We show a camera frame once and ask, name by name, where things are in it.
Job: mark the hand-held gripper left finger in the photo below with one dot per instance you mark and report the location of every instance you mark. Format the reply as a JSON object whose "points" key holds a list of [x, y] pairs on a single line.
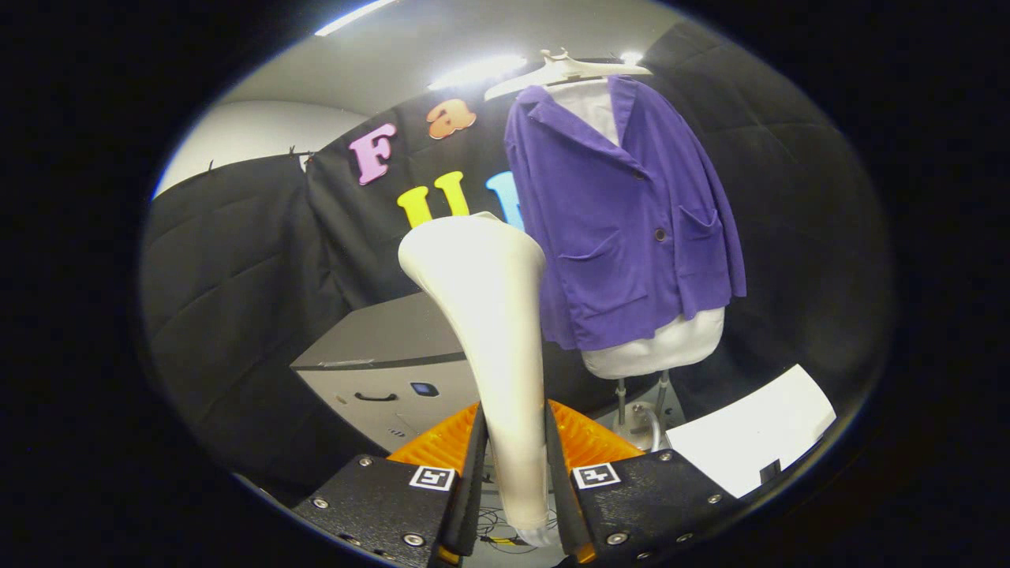
{"points": [[379, 505]]}

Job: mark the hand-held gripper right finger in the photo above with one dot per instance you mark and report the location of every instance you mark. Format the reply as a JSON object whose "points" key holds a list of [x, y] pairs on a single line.
{"points": [[655, 497]]}

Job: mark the white garment steamer head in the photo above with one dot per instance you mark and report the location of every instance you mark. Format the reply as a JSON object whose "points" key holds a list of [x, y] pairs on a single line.
{"points": [[489, 315]]}

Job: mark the purple jacket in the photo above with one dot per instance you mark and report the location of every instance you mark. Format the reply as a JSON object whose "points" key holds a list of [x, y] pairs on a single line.
{"points": [[615, 237]]}

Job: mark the white clothes hanger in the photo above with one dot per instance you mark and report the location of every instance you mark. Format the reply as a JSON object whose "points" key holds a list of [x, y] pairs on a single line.
{"points": [[560, 72]]}

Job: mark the metal stand with poles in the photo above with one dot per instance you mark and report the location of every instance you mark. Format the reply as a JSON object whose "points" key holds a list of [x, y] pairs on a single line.
{"points": [[631, 426]]}

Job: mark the white box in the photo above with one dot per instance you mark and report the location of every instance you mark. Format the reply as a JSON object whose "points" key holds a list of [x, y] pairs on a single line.
{"points": [[750, 434]]}

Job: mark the grey cabinet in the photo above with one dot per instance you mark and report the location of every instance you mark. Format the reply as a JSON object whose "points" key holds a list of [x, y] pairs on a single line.
{"points": [[379, 339]]}

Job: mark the small ceiling light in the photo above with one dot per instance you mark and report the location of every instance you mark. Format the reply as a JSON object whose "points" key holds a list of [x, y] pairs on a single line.
{"points": [[631, 57]]}

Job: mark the large ceiling light panel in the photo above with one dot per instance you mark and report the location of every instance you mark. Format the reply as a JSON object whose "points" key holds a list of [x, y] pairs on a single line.
{"points": [[355, 16]]}

